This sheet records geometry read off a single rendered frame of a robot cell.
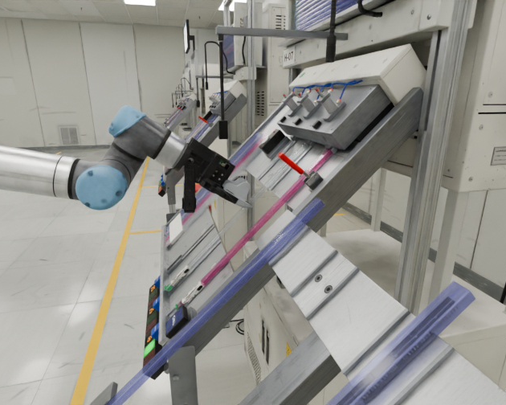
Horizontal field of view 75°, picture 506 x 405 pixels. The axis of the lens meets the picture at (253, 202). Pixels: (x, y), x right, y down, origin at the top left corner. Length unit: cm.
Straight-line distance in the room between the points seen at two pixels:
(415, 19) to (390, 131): 20
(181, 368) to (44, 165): 43
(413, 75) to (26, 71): 951
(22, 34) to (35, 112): 174
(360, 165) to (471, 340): 62
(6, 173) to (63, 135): 908
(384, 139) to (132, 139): 50
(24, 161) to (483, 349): 117
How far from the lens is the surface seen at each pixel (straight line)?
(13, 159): 67
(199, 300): 74
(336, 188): 65
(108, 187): 61
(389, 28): 79
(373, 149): 68
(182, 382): 72
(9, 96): 1003
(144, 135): 73
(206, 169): 75
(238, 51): 205
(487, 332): 113
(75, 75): 961
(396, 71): 72
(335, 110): 73
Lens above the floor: 119
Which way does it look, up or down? 17 degrees down
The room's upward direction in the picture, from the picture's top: straight up
